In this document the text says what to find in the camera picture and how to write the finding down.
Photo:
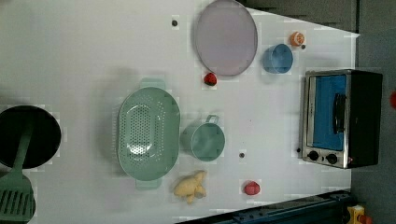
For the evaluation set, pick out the lilac round plate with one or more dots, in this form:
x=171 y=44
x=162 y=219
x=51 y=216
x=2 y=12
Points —
x=226 y=38

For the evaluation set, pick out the yellow plush toy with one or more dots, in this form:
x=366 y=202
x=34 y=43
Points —
x=190 y=186

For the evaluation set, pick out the green colander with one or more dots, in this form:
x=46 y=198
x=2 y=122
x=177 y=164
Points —
x=148 y=135

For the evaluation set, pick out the black bowl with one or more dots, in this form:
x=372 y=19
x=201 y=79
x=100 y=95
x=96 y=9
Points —
x=45 y=140

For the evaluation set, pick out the orange toy slice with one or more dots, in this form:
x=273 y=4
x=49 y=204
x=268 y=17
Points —
x=297 y=39

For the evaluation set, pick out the green slotted spatula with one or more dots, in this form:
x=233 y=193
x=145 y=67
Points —
x=17 y=197

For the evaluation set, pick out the pink red toy fruit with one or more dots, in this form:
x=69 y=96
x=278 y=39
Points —
x=252 y=188

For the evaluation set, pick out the silver black toaster oven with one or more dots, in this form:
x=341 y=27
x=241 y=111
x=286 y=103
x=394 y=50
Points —
x=342 y=116

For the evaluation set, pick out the blue cup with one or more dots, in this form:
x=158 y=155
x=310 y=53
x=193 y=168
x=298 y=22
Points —
x=277 y=59

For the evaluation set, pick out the green measuring cup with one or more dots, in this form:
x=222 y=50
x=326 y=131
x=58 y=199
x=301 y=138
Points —
x=204 y=140

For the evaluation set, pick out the red plush ketchup bottle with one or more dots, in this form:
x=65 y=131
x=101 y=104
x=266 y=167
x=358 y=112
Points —
x=392 y=99

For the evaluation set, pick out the red toy strawberry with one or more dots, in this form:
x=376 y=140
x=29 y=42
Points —
x=210 y=79

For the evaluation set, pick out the blue metal frame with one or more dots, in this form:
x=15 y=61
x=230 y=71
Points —
x=326 y=208

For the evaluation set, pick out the yellow orange object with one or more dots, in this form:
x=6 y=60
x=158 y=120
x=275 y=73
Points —
x=357 y=215

